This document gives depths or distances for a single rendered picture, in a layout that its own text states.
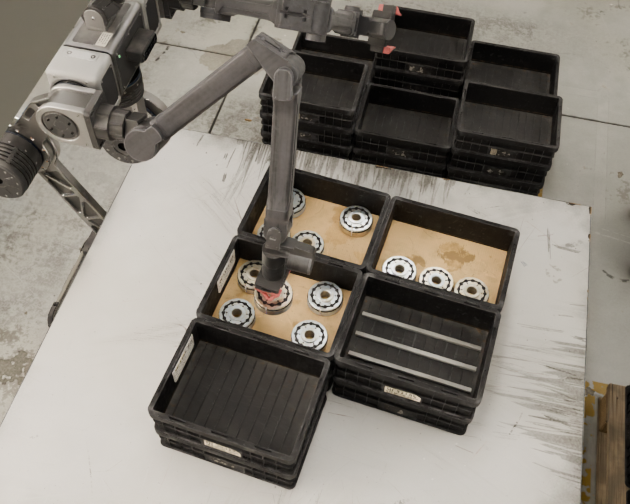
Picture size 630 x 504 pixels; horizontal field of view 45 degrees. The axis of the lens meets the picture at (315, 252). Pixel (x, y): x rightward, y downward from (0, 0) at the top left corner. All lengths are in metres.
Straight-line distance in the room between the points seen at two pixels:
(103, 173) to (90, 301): 1.36
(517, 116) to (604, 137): 0.86
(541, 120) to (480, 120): 0.25
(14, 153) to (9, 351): 1.01
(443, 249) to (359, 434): 0.63
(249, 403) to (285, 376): 0.12
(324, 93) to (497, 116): 0.73
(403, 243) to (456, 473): 0.70
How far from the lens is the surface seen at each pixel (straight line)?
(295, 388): 2.13
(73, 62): 1.94
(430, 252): 2.39
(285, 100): 1.66
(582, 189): 3.84
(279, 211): 1.79
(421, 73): 3.45
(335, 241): 2.38
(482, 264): 2.40
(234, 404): 2.11
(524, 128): 3.31
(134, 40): 2.03
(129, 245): 2.59
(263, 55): 1.66
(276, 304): 2.02
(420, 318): 2.26
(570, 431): 2.35
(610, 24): 4.80
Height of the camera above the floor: 2.75
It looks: 55 degrees down
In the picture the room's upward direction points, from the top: 2 degrees clockwise
